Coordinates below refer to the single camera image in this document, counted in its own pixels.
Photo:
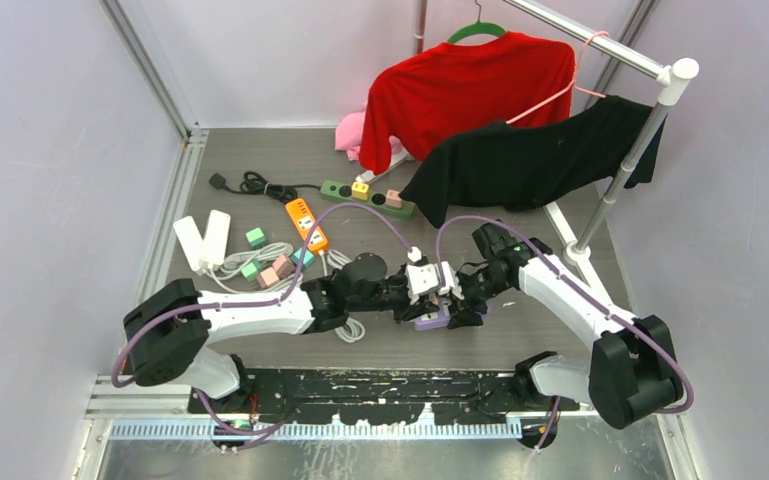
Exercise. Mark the black t-shirt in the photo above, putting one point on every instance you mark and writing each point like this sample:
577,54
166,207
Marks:
521,169

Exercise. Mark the large white power strip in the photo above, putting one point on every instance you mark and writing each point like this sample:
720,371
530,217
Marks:
214,244

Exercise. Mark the pink cloth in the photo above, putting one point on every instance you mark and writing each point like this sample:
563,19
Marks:
348,134

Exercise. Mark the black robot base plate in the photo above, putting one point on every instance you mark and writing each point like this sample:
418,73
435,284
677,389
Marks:
377,396

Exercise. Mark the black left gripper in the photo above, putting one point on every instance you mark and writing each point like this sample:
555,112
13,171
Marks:
409,312

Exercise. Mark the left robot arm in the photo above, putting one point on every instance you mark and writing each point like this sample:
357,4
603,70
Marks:
170,336

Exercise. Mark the yellow plug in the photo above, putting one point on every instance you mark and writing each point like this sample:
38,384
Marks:
360,191

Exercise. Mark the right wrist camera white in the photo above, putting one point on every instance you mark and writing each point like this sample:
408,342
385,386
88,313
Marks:
449,284

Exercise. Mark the green power strip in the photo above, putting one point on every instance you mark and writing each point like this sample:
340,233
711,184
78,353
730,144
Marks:
340,193

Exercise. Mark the purple power strip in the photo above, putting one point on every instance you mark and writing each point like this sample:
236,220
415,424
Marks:
432,321

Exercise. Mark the red t-shirt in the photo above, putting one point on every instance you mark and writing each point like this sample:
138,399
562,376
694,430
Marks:
450,89

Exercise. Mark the metal clothes rack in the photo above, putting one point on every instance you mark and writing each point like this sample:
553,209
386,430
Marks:
638,166

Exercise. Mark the small white power strip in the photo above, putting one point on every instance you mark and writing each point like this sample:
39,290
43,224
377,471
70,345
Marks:
191,242

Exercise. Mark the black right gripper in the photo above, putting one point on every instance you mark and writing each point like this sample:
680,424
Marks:
465,317

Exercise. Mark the green hanger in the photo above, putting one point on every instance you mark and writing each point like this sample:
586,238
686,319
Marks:
478,27

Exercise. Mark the orange power strip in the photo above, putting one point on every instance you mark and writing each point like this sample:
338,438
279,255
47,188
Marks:
303,219

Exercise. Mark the pink hanger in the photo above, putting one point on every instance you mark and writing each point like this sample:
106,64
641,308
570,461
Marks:
572,85

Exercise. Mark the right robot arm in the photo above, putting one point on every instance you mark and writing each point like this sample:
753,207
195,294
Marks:
631,371

